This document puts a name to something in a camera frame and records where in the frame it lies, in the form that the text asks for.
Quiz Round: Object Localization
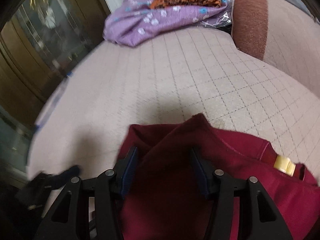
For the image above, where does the dark red garment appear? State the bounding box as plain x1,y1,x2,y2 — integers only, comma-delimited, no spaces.
118,114,319,239

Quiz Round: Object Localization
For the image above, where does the pink quilted bed cover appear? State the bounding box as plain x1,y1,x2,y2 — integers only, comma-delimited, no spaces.
27,27,319,179

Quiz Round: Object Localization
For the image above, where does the wooden glass-door cabinet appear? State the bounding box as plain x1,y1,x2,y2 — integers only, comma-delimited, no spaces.
1,0,110,177

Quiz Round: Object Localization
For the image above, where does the pink quilted bolster pillow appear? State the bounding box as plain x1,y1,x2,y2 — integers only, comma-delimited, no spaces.
231,0,319,95

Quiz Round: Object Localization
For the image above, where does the purple floral cloth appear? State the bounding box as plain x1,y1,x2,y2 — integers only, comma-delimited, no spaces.
103,0,231,47

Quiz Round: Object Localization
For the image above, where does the clear plastic bag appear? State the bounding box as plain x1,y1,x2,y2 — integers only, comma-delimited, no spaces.
200,10,232,34

